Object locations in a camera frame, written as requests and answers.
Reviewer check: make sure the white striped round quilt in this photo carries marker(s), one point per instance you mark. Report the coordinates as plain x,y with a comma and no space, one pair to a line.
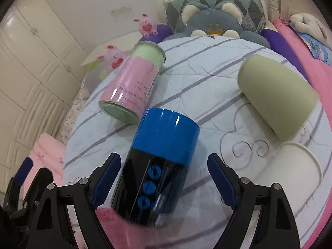
199,80

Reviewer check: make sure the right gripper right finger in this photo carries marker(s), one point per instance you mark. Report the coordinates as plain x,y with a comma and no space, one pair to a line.
276,227

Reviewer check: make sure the wall socket panel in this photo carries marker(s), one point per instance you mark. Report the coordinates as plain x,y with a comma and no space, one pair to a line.
122,13

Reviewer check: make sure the pink pig toy front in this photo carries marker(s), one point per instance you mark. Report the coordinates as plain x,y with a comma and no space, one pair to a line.
113,57

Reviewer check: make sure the pink green lying can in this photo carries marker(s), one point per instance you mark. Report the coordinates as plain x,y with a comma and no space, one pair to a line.
127,95

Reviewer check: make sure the pink pig toy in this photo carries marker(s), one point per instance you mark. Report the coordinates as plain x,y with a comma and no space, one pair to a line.
147,26
113,57

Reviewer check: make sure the olive green paper cup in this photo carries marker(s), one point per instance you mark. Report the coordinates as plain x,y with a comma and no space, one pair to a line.
282,97

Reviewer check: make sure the light pink folded blanket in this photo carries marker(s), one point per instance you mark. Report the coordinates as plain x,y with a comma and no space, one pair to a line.
46,152

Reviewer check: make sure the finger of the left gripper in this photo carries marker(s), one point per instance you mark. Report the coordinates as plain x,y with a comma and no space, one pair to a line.
19,178
42,179

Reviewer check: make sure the cream wooden headboard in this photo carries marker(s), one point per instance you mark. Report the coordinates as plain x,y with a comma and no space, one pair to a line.
283,9

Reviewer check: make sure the blue and black cup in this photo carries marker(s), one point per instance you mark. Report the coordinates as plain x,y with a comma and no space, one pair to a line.
156,168

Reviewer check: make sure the heart patterned white sheet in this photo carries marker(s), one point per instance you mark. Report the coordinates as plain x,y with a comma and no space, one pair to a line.
70,118

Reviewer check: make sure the white dog plush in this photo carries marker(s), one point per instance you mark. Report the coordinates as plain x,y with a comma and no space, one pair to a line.
307,23

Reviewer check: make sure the grey sun cushion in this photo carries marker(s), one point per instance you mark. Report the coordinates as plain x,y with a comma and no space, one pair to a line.
97,72

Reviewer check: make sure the white paper cup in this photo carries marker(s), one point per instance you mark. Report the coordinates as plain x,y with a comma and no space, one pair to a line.
297,170

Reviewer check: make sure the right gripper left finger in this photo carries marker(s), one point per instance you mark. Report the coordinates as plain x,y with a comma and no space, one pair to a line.
51,226

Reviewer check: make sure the pink pig toy rear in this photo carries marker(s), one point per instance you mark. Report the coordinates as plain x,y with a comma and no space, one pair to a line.
147,26

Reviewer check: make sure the blue cartoon pillow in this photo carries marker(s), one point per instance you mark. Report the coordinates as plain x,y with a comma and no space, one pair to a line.
318,50

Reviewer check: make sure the triangle patterned pillow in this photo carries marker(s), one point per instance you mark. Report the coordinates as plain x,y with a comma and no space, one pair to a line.
253,10

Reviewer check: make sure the grey bear plush pillow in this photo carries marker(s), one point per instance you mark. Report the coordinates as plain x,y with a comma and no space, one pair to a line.
224,19

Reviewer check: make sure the white wardrobe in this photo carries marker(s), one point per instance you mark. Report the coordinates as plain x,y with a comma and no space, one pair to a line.
41,73

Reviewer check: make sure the purple pillow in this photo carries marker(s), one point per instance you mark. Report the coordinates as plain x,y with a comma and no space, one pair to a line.
281,46

